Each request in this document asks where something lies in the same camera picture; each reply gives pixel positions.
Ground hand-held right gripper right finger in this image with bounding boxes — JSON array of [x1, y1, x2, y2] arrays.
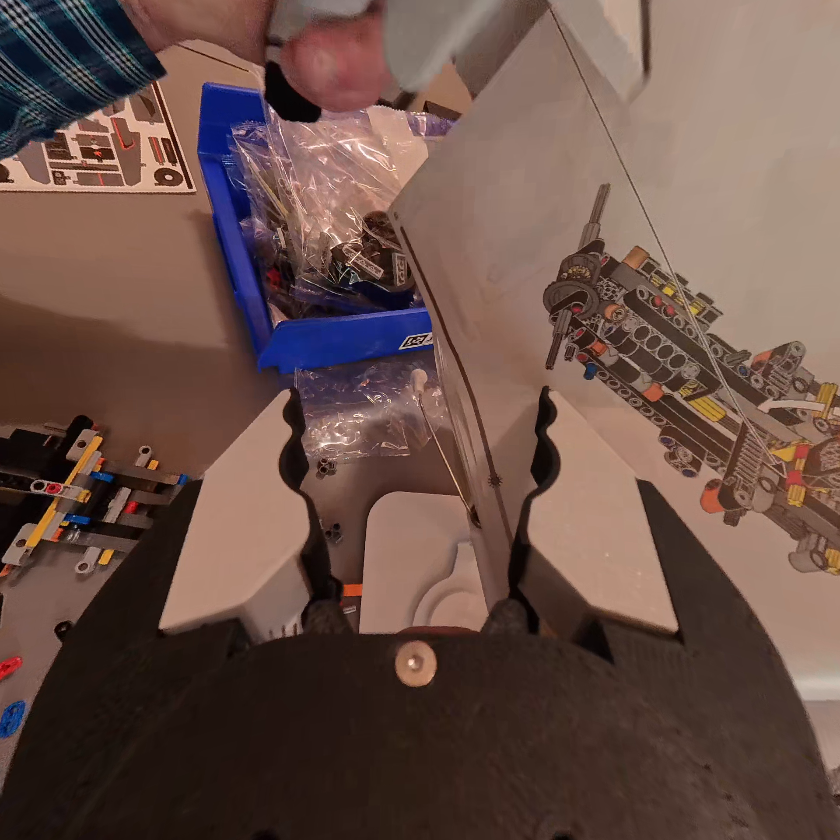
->
[[505, 386, 681, 641]]

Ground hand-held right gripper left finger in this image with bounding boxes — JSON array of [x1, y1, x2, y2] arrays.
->
[[159, 387, 345, 641]]

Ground lego instruction booklet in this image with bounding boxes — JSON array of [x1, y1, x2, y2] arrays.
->
[[387, 0, 840, 686]]

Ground partly built lego chassis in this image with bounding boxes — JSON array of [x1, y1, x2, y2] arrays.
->
[[0, 415, 191, 578]]

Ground clear bags of lego pieces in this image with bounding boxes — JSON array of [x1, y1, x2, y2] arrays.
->
[[230, 108, 460, 322]]

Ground lego sticker sheet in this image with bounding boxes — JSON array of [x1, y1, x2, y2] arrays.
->
[[0, 82, 198, 194]]

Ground person's left hand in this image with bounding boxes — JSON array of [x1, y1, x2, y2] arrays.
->
[[121, 0, 396, 114]]

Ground white book stand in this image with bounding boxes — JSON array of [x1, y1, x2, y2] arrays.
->
[[360, 369, 500, 635]]

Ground empty clear plastic bag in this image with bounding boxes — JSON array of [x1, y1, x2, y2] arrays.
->
[[295, 361, 454, 460]]

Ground blue labelled parts bin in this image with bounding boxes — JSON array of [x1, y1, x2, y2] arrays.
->
[[199, 82, 437, 375]]

